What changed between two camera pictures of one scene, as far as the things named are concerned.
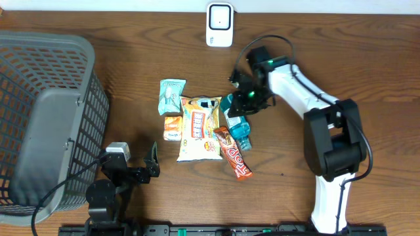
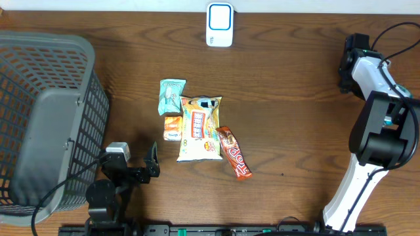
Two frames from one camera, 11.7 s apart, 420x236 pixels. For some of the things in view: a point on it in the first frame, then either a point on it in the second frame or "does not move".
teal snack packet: x=170 y=93 does not move
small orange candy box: x=172 y=128 does not move
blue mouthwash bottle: x=237 y=124 -> x=405 y=92
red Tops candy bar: x=233 y=153 does not move
